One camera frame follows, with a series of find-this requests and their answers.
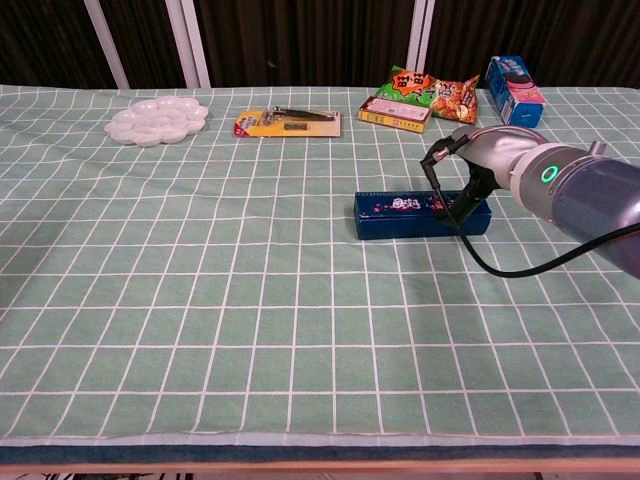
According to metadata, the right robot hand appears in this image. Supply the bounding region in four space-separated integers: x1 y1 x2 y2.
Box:
449 125 544 221

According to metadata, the blue glasses case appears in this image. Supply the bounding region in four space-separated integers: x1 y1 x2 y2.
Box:
352 189 492 241

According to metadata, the blue cookie box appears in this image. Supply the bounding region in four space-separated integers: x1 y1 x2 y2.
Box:
485 54 546 127

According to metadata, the orange snack bag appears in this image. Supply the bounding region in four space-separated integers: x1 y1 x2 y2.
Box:
427 74 481 126

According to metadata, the red and yellow small box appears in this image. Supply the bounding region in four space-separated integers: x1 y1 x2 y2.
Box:
357 95 434 135

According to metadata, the green snack bag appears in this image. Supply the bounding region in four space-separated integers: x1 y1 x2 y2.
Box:
374 64 434 109

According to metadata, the yellow razor blister pack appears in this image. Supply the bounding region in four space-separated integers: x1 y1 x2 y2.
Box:
232 105 344 140

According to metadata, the dark pleated curtain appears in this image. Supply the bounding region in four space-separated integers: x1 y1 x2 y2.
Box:
0 0 640 90

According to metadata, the green checked tablecloth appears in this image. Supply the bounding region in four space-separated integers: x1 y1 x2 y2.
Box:
0 83 640 449

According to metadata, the white flower-shaped palette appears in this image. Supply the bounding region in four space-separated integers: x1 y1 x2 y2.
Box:
103 95 210 148

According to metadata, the wide white frame post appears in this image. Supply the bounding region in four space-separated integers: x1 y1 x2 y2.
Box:
164 0 211 89

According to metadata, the thin white frame post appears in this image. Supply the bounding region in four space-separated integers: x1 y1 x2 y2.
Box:
83 0 131 90

